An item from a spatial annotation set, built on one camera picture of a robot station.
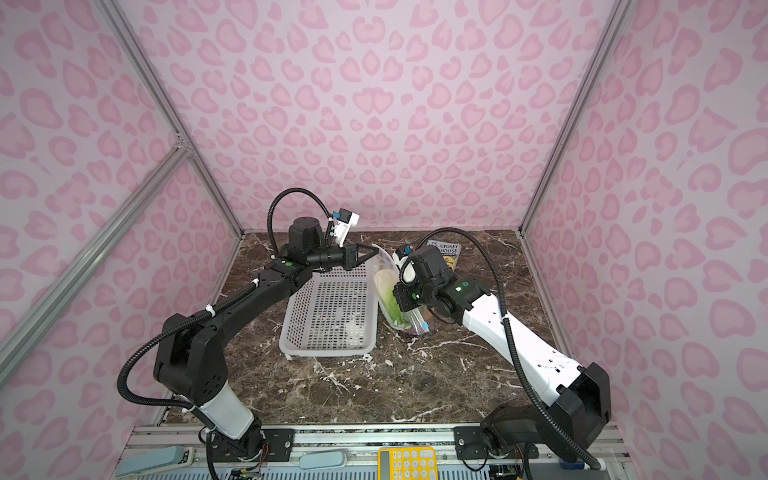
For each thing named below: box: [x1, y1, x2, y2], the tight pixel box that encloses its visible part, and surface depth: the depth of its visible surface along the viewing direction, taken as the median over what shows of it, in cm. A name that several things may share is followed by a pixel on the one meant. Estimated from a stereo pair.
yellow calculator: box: [378, 447, 439, 480], surface depth 71 cm
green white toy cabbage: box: [375, 269, 407, 326], surface depth 82 cm
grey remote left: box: [117, 446, 195, 478], surface depth 72 cm
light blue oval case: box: [299, 452, 347, 470], surface depth 71 cm
